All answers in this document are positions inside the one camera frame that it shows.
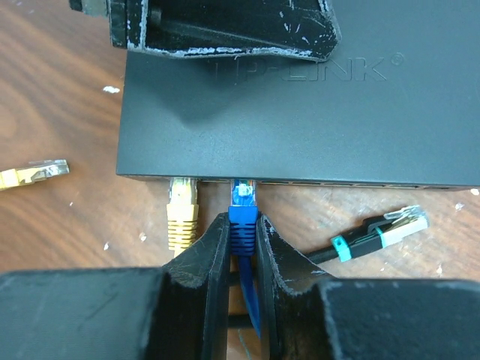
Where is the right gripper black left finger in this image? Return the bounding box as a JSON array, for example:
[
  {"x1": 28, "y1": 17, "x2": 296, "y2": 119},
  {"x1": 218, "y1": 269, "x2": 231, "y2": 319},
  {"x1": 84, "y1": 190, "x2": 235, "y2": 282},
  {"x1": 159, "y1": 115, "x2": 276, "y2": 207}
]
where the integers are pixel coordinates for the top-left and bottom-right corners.
[{"x1": 1, "y1": 214, "x2": 230, "y2": 359}]

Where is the blue ethernet cable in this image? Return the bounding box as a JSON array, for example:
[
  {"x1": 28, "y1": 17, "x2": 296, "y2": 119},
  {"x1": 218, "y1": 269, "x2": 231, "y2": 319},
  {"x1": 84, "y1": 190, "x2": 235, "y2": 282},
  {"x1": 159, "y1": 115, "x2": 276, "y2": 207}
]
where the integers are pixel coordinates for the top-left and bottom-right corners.
[{"x1": 227, "y1": 178, "x2": 263, "y2": 338}]

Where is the black network switch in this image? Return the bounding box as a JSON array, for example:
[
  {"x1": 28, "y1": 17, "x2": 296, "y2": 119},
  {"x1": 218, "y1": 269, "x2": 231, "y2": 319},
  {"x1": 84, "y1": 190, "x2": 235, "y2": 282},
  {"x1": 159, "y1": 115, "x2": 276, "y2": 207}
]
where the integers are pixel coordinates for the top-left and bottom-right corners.
[{"x1": 116, "y1": 1, "x2": 479, "y2": 189}]

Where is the black braided cable one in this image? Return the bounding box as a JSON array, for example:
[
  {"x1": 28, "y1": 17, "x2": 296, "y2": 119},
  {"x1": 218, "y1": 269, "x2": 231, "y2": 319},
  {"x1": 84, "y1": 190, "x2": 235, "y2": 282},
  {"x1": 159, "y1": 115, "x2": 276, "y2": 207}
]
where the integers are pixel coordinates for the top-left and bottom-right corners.
[{"x1": 305, "y1": 205, "x2": 431, "y2": 266}]

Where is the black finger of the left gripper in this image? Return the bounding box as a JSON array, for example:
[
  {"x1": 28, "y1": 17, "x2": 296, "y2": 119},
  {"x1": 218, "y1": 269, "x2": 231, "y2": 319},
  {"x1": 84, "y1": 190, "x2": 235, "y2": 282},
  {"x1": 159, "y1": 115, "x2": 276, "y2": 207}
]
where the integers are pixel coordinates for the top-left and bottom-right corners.
[{"x1": 69, "y1": 0, "x2": 341, "y2": 62}]

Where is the yellow ethernet cable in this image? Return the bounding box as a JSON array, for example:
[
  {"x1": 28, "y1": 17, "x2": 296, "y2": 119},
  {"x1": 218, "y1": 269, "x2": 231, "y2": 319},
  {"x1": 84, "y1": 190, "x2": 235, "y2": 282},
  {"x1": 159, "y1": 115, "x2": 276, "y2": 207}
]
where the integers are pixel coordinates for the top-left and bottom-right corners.
[{"x1": 0, "y1": 159, "x2": 200, "y2": 258}]

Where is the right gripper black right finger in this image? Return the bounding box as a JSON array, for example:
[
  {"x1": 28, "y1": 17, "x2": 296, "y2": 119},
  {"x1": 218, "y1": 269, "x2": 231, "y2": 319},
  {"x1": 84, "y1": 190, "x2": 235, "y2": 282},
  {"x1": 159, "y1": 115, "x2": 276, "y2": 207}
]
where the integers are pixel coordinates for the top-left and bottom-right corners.
[{"x1": 256, "y1": 216, "x2": 479, "y2": 359}]

